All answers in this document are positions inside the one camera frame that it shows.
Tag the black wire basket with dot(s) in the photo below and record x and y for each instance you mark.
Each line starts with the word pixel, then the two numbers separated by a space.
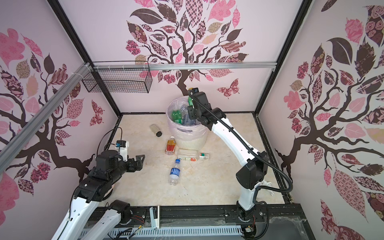
pixel 119 77

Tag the glass spice jar black cap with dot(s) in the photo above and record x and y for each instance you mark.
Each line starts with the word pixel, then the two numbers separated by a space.
pixel 156 130

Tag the red yellow label drink bottle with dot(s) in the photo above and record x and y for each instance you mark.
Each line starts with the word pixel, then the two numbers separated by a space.
pixel 171 145

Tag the white woven waste bin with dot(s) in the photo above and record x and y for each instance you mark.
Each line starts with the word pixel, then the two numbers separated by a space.
pixel 196 144

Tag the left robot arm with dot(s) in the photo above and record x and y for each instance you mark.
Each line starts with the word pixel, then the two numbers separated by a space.
pixel 110 167

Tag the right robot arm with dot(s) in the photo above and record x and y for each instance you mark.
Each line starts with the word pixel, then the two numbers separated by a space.
pixel 254 163

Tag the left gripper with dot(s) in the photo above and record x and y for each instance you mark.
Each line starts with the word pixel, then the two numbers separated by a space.
pixel 139 166

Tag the aluminium frame bar left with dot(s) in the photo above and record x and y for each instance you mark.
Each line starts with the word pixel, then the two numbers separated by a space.
pixel 12 149

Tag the aluminium frame bar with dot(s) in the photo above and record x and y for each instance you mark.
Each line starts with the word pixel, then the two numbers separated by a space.
pixel 12 149
pixel 199 66

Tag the white bracket on rail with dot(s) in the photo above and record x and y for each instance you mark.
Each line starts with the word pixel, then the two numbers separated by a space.
pixel 155 217

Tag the aluminium frame bar back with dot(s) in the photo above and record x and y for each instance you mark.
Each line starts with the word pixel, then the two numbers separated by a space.
pixel 199 66

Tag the green bottle yellow cap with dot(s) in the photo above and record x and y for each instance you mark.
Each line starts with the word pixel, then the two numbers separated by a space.
pixel 177 117
pixel 190 101

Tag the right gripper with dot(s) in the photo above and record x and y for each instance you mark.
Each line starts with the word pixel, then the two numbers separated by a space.
pixel 193 111

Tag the pink plastic bin liner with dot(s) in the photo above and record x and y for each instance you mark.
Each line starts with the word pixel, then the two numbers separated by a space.
pixel 190 129

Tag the small blue label water bottle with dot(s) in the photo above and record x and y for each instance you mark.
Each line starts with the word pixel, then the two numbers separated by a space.
pixel 175 171

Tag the white cable duct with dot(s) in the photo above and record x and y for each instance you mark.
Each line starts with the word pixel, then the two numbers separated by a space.
pixel 173 232

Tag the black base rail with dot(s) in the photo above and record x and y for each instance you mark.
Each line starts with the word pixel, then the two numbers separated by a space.
pixel 267 222

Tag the clear bottle green red label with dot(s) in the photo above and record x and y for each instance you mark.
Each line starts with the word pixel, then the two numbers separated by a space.
pixel 192 155

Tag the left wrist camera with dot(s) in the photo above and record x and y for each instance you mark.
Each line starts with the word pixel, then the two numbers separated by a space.
pixel 122 148

